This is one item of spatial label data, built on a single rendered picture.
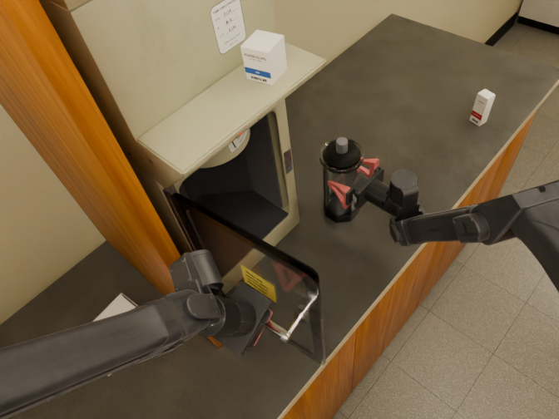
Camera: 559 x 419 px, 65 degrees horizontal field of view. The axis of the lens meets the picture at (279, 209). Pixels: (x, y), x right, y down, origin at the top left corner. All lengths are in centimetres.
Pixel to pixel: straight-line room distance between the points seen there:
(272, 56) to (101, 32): 25
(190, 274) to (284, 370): 48
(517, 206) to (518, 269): 181
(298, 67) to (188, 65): 18
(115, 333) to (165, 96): 36
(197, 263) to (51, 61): 33
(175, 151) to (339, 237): 66
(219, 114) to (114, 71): 16
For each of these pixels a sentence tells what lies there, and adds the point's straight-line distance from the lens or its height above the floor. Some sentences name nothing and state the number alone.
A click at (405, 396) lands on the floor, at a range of 203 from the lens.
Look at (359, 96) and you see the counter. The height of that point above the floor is 94.
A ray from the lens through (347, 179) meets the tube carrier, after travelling 109.
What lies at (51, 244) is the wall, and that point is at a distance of 133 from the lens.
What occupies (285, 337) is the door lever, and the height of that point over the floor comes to 121.
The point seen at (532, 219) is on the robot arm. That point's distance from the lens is 59.
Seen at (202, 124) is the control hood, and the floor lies 151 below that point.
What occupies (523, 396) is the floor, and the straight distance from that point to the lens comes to 214.
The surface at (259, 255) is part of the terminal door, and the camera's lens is 70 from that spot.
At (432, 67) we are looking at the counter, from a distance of 175.
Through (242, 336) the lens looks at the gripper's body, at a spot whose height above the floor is 127.
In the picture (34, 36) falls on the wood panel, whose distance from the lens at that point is 49.
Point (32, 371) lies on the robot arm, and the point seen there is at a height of 158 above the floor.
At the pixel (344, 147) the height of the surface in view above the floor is 120.
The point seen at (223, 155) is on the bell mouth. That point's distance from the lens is 89.
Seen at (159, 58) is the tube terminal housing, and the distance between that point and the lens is 68.
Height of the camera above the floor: 195
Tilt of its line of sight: 52 degrees down
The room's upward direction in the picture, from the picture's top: 10 degrees counter-clockwise
